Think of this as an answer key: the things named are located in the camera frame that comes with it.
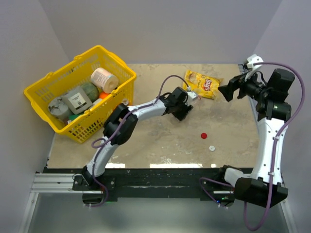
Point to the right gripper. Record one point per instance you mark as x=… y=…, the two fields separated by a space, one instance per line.
x=238 y=82

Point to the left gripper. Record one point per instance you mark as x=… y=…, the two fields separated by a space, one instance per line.
x=182 y=115

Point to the red label water bottle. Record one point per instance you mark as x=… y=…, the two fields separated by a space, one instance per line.
x=198 y=95

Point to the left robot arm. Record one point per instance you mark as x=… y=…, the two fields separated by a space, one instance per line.
x=119 y=126

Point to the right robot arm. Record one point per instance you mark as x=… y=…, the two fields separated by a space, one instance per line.
x=262 y=187

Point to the orange juice bottle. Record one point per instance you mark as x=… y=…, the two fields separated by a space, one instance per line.
x=125 y=102

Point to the yellow chips bag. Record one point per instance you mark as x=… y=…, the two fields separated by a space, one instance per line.
x=203 y=85

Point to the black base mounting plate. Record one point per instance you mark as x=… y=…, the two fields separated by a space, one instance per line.
x=168 y=183

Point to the pink toilet paper roll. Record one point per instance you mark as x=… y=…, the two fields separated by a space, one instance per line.
x=104 y=80

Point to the orange item in basket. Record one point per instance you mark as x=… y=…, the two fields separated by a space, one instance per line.
x=103 y=95

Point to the green melon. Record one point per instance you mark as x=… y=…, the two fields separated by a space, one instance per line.
x=91 y=91

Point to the grey box with label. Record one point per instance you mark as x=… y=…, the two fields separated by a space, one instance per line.
x=77 y=100

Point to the yellow plastic shopping basket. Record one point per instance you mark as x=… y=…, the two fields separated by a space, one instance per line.
x=74 y=74

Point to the grey crumpled pouch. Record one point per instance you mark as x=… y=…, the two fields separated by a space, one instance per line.
x=58 y=108

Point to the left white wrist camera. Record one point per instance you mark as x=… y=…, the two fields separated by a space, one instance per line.
x=191 y=97

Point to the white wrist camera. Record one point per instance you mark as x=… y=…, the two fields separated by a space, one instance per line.
x=253 y=65
x=191 y=97

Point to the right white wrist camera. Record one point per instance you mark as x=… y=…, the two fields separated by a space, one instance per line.
x=253 y=65

